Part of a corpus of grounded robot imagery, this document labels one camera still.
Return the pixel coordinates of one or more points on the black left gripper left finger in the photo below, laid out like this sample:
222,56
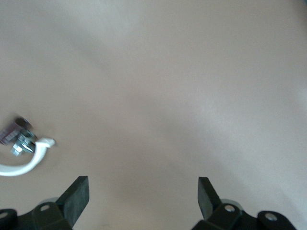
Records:
74,198

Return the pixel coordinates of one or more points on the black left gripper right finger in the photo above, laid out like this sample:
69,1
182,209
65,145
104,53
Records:
206,198

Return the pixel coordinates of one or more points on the white curved plastic clamp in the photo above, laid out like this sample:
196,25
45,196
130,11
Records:
36,155

